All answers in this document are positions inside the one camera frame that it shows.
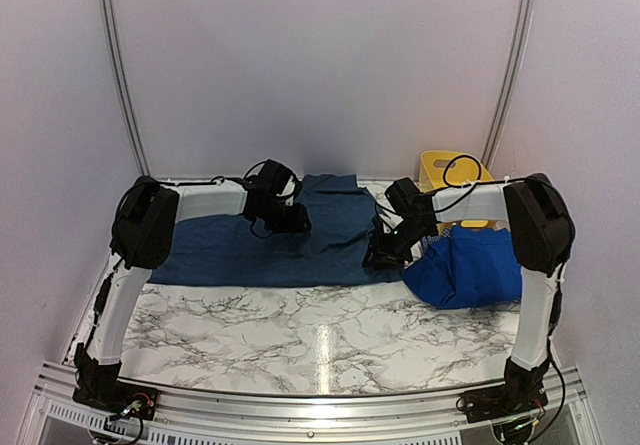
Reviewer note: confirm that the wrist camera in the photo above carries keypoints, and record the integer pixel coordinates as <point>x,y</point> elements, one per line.
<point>403,196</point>
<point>274,178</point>

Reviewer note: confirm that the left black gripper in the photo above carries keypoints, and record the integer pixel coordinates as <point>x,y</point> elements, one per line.
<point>297,221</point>

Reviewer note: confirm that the blue pleated skirt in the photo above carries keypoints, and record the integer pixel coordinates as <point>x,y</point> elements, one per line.
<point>467,268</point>

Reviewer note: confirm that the yellow plastic basket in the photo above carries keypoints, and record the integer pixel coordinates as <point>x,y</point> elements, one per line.
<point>450,170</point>

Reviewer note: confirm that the blue checked folded shirt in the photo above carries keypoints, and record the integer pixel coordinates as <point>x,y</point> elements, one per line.
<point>432,241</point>

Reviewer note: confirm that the left aluminium wall profile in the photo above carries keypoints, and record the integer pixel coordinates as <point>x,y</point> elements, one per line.
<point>117,63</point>

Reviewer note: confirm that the grey-blue garment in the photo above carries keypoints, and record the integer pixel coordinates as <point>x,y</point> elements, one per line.
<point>228,250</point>

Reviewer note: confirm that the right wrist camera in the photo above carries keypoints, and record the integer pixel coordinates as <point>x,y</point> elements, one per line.
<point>403,196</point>

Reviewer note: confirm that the aluminium table front rail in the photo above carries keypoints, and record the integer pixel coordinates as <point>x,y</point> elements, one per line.
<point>185,416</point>

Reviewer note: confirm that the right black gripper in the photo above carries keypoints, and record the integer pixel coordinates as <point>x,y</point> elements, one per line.
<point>382,253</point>

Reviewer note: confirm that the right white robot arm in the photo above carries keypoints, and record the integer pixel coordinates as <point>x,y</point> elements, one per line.
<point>542,232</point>

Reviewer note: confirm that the aluminium wall profile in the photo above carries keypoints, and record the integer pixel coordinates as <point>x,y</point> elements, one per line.
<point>515,57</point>
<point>117,63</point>

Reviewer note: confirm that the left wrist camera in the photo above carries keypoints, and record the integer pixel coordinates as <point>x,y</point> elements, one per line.
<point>274,178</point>

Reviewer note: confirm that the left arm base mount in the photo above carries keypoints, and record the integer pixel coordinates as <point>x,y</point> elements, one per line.
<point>116,398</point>

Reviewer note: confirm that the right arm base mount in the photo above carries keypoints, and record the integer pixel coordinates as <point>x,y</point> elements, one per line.
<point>500,401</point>

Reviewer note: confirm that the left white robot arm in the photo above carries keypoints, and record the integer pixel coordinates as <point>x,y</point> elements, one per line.
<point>142,235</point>

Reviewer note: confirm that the right aluminium wall profile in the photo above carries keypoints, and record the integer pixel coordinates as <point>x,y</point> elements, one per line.
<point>515,57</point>

